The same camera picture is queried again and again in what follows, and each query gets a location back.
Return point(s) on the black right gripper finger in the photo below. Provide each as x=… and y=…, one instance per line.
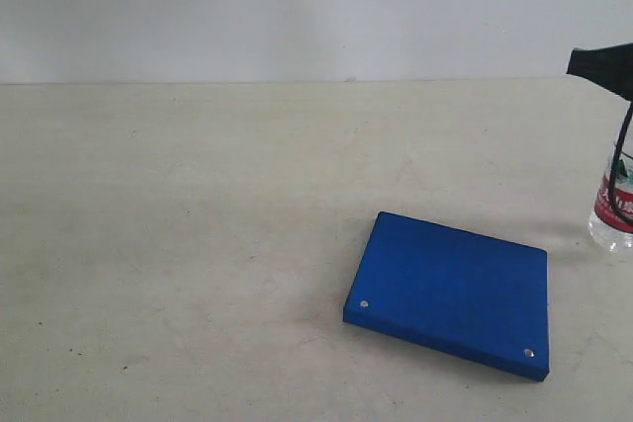
x=609, y=68

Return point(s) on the clear bottle with red label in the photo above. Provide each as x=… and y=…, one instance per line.
x=610, y=221

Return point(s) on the blue binder folder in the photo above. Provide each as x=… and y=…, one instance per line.
x=468, y=295

